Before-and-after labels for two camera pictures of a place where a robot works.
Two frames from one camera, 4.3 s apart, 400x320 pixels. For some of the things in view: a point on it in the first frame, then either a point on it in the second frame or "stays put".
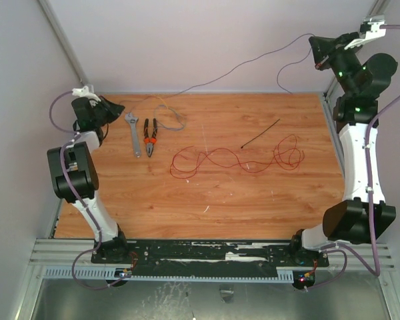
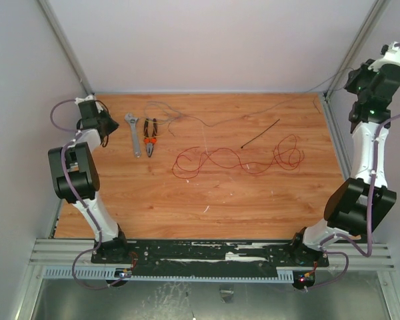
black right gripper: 331,53 -> 353,82
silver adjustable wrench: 133,121 stays put
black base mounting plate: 209,254 stays put
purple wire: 248,64 -> 157,111
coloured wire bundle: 165,105 -> 161,113
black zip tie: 241,147 stays put
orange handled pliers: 150,142 stays put
